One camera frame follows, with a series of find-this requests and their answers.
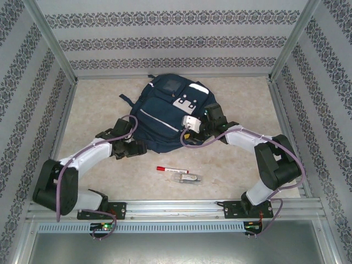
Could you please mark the red marker pen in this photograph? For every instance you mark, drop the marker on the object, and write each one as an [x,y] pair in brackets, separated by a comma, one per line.
[165,168]

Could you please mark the navy blue backpack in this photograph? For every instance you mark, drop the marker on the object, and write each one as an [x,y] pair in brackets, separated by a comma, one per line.
[159,110]

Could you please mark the clear plastic supplies pouch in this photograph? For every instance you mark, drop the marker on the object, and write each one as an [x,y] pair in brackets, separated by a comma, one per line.
[188,178]

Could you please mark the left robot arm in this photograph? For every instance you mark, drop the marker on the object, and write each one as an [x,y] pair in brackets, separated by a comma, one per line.
[88,154]

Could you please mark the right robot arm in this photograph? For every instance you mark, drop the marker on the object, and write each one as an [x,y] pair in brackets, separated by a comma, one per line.
[244,138]

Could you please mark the grey metal panel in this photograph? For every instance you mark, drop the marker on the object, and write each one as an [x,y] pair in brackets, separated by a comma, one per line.
[176,250]

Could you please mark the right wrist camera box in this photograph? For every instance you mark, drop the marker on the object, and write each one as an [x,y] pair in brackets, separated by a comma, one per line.
[192,123]

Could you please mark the aluminium table edge rail short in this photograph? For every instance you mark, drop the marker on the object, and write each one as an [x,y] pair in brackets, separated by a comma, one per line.
[110,76]

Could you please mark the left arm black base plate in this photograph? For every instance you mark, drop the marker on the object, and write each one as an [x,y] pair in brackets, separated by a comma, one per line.
[119,210]

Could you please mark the aluminium table edge rail long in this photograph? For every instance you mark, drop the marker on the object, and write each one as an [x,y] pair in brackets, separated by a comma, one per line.
[61,132]
[280,110]

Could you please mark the aluminium mounting rail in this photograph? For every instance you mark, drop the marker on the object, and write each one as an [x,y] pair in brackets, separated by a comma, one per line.
[176,209]

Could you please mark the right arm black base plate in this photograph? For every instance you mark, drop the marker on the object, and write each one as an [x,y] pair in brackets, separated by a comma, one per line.
[231,210]

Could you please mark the aluminium corner post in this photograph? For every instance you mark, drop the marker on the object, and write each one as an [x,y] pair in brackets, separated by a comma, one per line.
[291,41]
[52,41]

